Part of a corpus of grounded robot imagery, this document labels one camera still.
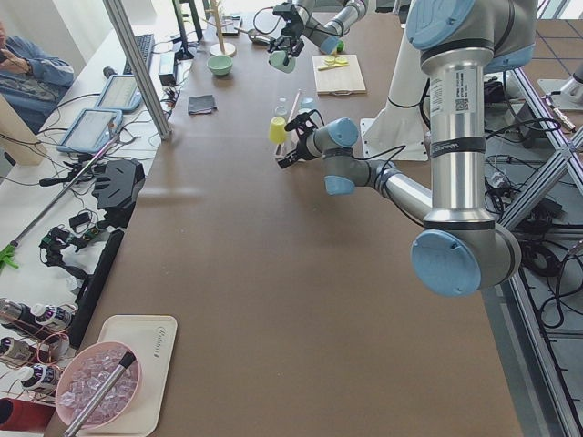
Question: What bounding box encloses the cream tray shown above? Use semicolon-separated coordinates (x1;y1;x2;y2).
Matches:
78;315;178;436

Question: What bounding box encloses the white wire cup rack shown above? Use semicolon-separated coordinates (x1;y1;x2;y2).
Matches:
273;88;320;168

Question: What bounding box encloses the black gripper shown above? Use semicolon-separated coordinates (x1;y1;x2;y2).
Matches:
277;109;322;169
272;2;306;46

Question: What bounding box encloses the person in blue jacket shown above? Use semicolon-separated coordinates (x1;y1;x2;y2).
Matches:
1;29;75;134

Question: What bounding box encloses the wooden mug tree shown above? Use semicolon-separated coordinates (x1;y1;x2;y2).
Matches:
203;0;237;57

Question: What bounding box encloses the green bowl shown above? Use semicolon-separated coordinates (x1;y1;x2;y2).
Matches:
207;55;233;76

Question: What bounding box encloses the green plastic cup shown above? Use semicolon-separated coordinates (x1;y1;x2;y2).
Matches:
269;50;296;74

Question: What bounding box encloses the yellow plastic cup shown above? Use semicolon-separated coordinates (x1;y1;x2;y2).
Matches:
268;116;287;145

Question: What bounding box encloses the pink bowl of ice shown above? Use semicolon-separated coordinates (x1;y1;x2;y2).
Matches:
56;341;141;430

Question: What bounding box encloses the white plastic cup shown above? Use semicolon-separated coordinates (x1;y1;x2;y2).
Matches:
274;106;287;118

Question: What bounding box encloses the blue teach pendant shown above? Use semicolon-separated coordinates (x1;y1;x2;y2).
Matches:
56;108;123;154
95;75;142;113

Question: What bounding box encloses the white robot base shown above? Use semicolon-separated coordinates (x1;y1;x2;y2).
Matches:
361;27;428;161

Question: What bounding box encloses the wooden cutting board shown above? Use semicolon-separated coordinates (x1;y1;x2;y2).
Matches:
312;55;366;96

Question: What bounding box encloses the metal reacher stick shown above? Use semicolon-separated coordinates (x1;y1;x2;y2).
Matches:
1;133;119;269

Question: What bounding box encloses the blue plastic cup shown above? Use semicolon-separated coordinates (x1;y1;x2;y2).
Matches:
300;97;316;109

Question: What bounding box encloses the black keyboard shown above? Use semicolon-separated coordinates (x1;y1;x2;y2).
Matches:
122;34;155;75

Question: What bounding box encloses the grey cloth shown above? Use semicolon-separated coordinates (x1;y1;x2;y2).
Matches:
188;95;217;115

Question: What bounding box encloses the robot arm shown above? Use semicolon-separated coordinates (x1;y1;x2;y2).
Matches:
277;1;537;296
268;0;369;57

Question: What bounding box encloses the aluminium frame post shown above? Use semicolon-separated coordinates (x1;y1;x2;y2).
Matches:
103;0;171;141

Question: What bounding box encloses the metal scoop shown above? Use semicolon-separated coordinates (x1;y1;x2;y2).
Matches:
236;27;271;46

